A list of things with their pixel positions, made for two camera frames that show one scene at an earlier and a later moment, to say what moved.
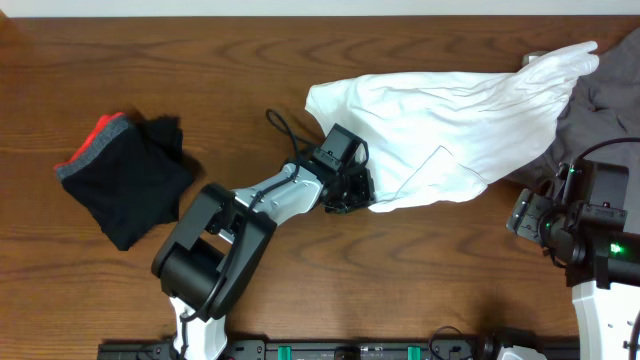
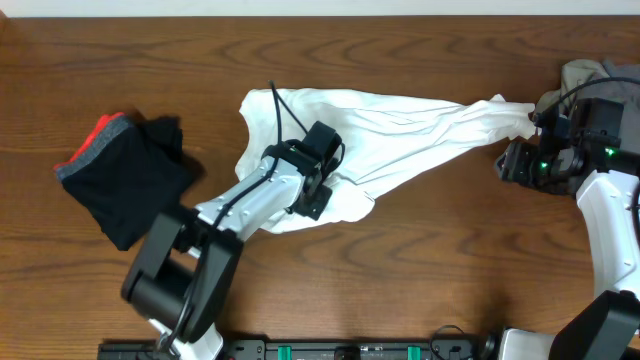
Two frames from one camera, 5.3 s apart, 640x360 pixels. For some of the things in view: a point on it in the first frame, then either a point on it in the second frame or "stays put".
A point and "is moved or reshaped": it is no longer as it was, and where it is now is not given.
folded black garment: x=138 y=185 stays put
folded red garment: x=85 y=145 stays put
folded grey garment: x=109 y=131 stays put
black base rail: x=450 y=349 stays put
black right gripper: x=527 y=212 to x=517 y=156
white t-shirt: x=435 y=138 is moved or reshaped
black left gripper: x=364 y=197 to x=317 y=208
